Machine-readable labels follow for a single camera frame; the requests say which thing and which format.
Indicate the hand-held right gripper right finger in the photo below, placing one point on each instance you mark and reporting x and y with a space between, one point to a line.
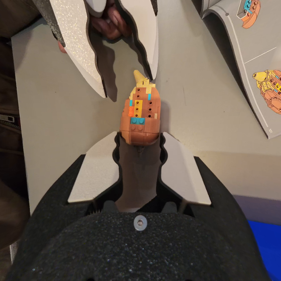
184 175

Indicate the person's left hand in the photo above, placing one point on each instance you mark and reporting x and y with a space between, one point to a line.
112 26

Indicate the grey desk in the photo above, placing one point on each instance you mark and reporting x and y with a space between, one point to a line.
65 123

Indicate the blue plastic bin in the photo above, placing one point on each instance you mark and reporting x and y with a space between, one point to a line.
267 248

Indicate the grey instruction booklet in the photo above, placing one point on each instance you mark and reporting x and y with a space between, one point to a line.
252 44

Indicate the brown tan brick model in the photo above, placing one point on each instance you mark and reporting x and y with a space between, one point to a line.
140 116

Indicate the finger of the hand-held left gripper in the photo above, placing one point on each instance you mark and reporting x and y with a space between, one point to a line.
74 33
147 28

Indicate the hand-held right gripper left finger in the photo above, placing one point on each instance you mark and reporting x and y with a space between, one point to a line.
96 173

